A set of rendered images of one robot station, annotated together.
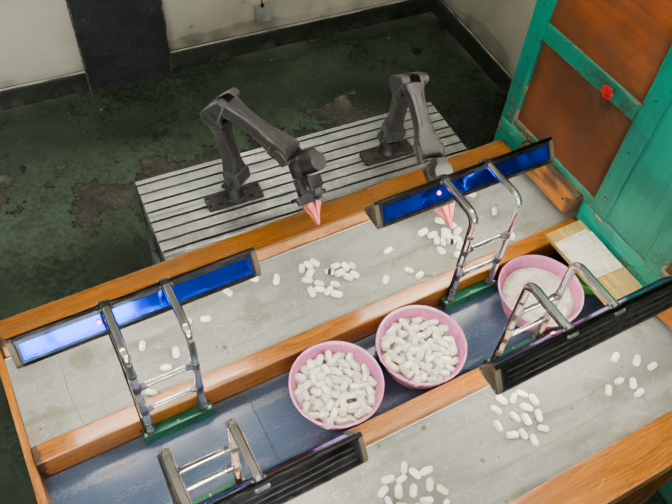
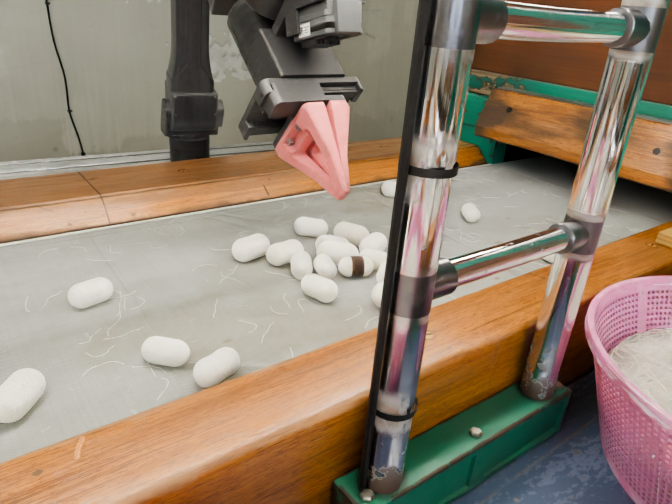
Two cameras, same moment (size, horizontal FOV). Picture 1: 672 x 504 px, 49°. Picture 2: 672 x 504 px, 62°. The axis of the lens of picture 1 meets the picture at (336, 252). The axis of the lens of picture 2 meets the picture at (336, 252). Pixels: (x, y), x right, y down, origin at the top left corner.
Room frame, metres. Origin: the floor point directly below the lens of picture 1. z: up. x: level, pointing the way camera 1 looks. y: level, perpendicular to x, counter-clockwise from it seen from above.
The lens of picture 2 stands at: (1.08, -0.31, 0.96)
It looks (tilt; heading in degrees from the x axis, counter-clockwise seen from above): 25 degrees down; 354
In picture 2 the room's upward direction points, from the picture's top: 5 degrees clockwise
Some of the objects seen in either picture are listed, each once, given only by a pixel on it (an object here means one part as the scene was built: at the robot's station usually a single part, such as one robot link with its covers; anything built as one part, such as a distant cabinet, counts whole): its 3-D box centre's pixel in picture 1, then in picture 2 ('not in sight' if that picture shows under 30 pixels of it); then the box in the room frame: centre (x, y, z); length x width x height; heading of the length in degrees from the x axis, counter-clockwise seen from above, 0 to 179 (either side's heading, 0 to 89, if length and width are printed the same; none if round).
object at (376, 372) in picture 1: (335, 390); not in sight; (0.96, -0.04, 0.72); 0.27 x 0.27 x 0.10
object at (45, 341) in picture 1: (139, 300); not in sight; (0.97, 0.47, 1.08); 0.62 x 0.08 x 0.07; 123
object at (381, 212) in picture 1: (464, 177); not in sight; (1.49, -0.35, 1.08); 0.62 x 0.08 x 0.07; 123
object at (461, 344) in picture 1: (419, 351); not in sight; (1.11, -0.27, 0.72); 0.27 x 0.27 x 0.10
